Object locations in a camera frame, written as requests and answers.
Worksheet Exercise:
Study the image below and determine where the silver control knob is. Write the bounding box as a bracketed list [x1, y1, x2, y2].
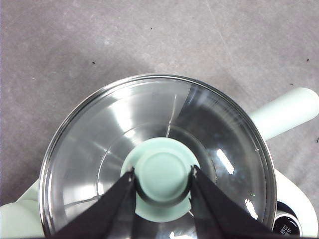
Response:
[271, 200, 301, 237]

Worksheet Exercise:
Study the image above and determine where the mint green pot with handle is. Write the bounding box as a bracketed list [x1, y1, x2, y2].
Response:
[41, 76, 319, 239]

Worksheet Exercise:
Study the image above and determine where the glass pot lid green knob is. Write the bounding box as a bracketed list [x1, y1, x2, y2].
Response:
[38, 73, 276, 239]

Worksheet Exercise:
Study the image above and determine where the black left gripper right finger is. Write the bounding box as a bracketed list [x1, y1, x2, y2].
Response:
[190, 165, 281, 239]

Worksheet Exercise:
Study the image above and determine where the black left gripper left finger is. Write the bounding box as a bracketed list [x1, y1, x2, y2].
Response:
[49, 167, 137, 239]

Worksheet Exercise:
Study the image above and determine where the mint green breakfast machine base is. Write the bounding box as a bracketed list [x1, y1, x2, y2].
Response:
[14, 164, 319, 239]

